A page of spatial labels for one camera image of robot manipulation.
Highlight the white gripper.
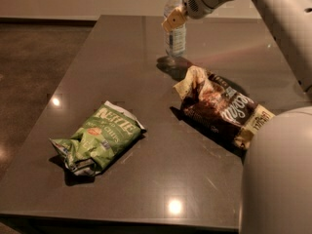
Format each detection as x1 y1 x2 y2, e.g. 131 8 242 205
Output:
162 0 233 32

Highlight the clear blue plastic water bottle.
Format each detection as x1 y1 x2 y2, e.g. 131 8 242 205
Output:
163 0 186 57

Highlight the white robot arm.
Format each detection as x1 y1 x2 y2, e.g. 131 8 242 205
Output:
163 0 312 234

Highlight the brown and cream snack bag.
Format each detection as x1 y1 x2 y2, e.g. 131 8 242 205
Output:
174 65 274 150

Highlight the green Kettle chips bag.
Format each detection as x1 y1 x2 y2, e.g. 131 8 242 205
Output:
51 101 146 176

